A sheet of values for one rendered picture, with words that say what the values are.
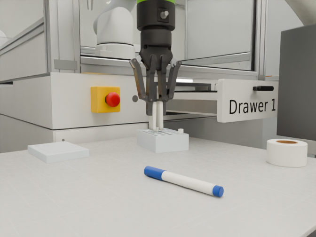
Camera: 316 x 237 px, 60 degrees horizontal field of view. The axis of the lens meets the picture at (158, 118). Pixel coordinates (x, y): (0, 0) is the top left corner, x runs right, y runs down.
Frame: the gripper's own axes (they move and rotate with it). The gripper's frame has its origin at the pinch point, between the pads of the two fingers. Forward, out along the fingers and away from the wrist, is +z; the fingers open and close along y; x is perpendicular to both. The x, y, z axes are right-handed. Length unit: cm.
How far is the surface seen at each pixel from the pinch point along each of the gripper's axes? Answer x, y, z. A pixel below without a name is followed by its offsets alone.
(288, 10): 119, 169, -76
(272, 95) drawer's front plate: 1.6, 38.7, -4.8
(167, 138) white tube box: -7.3, -0.3, 4.6
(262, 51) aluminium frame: 41, 70, -25
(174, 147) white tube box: -7.2, 1.6, 6.8
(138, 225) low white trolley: -37.2, -16.7, 7.7
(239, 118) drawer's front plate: -3.4, 22.5, 1.2
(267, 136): 133, 165, 35
